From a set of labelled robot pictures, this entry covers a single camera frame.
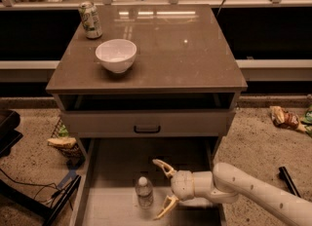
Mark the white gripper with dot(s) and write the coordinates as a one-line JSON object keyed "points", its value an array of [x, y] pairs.
{"points": [[181, 183]]}

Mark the clear plastic water bottle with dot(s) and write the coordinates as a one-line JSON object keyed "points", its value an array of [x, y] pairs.
{"points": [[144, 192]]}

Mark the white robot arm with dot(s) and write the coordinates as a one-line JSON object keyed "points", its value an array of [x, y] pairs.
{"points": [[224, 184]]}

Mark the open middle drawer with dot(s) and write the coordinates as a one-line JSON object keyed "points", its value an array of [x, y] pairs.
{"points": [[108, 196]]}

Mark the closed top drawer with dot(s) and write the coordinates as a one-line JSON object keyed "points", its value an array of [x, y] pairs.
{"points": [[173, 124]]}

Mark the grey drawer cabinet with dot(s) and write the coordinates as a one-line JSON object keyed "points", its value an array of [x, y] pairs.
{"points": [[183, 63]]}

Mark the blue tape strip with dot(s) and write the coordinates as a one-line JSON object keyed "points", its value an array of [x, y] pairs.
{"points": [[69, 176]]}

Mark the black bar right floor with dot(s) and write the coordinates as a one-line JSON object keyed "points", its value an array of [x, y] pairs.
{"points": [[285, 176]]}

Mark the black stand left floor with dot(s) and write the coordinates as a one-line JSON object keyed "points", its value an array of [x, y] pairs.
{"points": [[48, 210]]}

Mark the brown snack bag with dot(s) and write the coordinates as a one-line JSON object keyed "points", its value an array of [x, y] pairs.
{"points": [[285, 119]]}

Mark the white ceramic bowl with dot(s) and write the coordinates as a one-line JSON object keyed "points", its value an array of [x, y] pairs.
{"points": [[117, 55]]}

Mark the green snack bag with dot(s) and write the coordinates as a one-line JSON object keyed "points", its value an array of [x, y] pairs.
{"points": [[306, 121]]}

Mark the black chair base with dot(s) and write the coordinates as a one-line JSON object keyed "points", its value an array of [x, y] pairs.
{"points": [[9, 136]]}

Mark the green white soda can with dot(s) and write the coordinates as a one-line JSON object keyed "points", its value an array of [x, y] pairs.
{"points": [[90, 19]]}

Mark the black drawer handle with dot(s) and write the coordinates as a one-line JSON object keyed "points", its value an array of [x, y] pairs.
{"points": [[147, 129]]}

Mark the wire basket with snacks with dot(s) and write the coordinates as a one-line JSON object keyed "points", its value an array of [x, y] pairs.
{"points": [[63, 142]]}

